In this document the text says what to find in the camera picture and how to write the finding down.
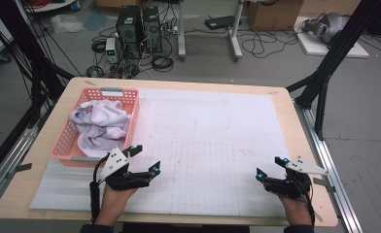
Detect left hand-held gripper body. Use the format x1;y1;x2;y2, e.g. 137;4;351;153
99;147;152;191

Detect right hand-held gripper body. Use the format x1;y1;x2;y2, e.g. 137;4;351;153
261;155;329;200

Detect lilac towel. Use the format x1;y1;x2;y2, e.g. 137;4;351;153
69;99;132;158

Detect pink plastic basket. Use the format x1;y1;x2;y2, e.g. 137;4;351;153
50;86;140;168

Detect person's right hand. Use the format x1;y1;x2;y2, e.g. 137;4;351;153
277;193;314;226

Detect person's left hand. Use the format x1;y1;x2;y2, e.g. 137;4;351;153
95;183;138;226

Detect white grid mat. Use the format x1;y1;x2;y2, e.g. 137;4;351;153
29;87;292;218

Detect white power supply unit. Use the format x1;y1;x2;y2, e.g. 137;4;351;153
105;37;119;64

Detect white floor board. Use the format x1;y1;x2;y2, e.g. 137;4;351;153
294;16;370;59

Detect black computer tower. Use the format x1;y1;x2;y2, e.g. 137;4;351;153
115;5;144;60
142;5;163;54

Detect white metal stand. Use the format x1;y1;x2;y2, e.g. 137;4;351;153
177;0;245;63

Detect clear plastic bag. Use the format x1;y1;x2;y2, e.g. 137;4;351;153
51;14;85;35

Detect grey rounded device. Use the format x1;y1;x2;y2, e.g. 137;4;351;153
301;12;350;45

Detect brown cardboard box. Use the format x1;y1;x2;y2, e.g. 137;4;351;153
246;0;304;32

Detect black flat box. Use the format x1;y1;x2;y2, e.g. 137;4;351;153
204;15;241;31

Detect pale cardboard box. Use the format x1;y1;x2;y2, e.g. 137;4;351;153
299;0;363;17

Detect round white table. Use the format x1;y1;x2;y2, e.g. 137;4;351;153
22;0;78;14

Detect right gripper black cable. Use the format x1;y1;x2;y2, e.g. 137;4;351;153
294;181;317;226

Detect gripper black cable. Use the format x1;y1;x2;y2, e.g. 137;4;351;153
88;152;112;225
294;181;317;226

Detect grey metal bracket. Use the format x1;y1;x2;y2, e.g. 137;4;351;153
313;177;337;193
5;162;33;180

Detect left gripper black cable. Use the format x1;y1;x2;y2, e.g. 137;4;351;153
88;152;112;225

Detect aluminium rail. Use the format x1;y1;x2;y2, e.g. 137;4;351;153
294;101;364;233
0;127;39;212

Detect coiled black cable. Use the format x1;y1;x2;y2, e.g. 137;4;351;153
86;65;105;79
151;54;175;73

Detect long black floor cable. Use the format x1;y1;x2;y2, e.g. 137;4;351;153
240;28;299;60

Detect black metal frame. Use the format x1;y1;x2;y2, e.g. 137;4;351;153
0;0;76;183
285;0;381;141

